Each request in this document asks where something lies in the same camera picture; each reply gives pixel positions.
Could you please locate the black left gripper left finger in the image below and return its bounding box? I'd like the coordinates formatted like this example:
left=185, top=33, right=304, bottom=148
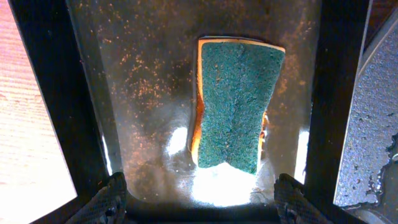
left=66, top=172, right=127, bottom=224

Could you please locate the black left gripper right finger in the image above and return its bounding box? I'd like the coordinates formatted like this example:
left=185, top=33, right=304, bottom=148
left=274, top=174, right=332, bottom=224

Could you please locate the orange green scrub sponge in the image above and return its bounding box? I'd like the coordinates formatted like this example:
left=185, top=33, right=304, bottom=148
left=192, top=37, right=285, bottom=174

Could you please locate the round black tray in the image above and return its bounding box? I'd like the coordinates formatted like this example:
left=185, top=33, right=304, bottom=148
left=334, top=10, right=397, bottom=223

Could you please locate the black rectangular tray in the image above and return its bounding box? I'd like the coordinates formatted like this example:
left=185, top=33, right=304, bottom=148
left=11, top=0, right=371, bottom=223

